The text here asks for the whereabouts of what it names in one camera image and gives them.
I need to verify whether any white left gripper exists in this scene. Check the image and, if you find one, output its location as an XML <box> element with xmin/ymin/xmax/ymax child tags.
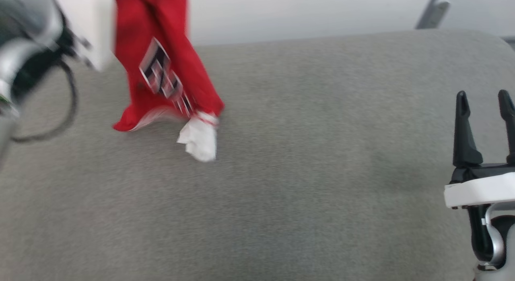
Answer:
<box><xmin>52</xmin><ymin>0</ymin><xmax>117</xmax><ymax>72</ymax></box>

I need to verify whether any red and white garment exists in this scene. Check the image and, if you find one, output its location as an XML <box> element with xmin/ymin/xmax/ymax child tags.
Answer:
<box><xmin>111</xmin><ymin>0</ymin><xmax>225</xmax><ymax>163</ymax></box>

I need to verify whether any black left camera cable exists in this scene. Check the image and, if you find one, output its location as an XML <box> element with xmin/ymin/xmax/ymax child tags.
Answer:
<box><xmin>11</xmin><ymin>60</ymin><xmax>79</xmax><ymax>144</ymax></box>

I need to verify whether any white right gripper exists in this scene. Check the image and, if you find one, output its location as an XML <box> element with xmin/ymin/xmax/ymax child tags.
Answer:
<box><xmin>444</xmin><ymin>89</ymin><xmax>515</xmax><ymax>209</ymax></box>

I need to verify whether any grey metal leg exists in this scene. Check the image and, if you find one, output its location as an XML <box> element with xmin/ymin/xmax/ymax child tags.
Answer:
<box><xmin>416</xmin><ymin>0</ymin><xmax>450</xmax><ymax>30</ymax></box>

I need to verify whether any grey fabric sofa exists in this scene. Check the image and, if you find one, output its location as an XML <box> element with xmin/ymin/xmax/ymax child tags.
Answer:
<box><xmin>0</xmin><ymin>29</ymin><xmax>515</xmax><ymax>281</ymax></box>

